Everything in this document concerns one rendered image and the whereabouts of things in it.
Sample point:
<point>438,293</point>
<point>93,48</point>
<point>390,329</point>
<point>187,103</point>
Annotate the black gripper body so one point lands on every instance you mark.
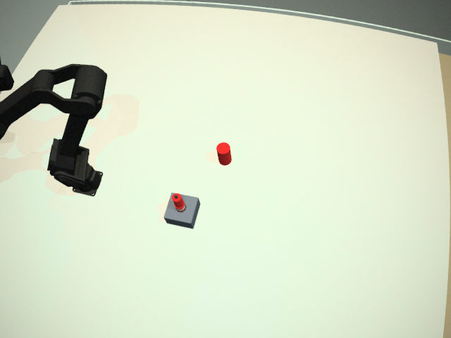
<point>6,79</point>

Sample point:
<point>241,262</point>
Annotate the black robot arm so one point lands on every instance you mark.
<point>68,162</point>

